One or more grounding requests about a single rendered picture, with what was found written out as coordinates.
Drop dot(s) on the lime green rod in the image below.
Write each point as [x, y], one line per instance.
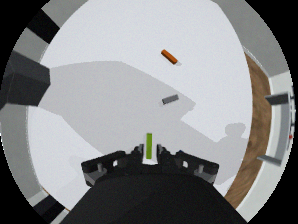
[149, 146]

